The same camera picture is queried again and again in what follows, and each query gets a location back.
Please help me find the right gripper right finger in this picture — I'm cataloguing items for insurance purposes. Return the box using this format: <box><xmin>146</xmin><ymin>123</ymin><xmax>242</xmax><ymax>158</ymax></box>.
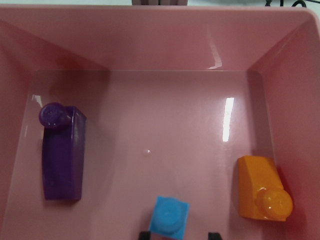
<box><xmin>208</xmin><ymin>232</ymin><xmax>223</xmax><ymax>240</ymax></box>

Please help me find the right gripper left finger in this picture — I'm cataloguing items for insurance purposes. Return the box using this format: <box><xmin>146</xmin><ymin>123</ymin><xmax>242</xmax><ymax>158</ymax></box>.
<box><xmin>138</xmin><ymin>231</ymin><xmax>151</xmax><ymax>240</ymax></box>

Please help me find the small blue toy block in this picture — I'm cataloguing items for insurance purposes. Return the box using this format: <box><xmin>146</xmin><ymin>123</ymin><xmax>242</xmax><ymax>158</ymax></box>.
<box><xmin>148</xmin><ymin>196</ymin><xmax>190</xmax><ymax>240</ymax></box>

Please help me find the orange toy block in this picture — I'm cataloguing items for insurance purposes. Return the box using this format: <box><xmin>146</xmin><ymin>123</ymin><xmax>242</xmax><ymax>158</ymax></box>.
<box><xmin>237</xmin><ymin>155</ymin><xmax>293</xmax><ymax>222</ymax></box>

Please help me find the purple toy block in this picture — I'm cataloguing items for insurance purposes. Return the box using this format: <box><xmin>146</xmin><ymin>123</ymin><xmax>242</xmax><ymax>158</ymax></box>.
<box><xmin>38</xmin><ymin>102</ymin><xmax>87</xmax><ymax>201</ymax></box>

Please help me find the pink plastic box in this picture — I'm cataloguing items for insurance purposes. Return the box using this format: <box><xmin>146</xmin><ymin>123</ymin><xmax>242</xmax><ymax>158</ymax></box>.
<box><xmin>0</xmin><ymin>4</ymin><xmax>320</xmax><ymax>240</ymax></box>

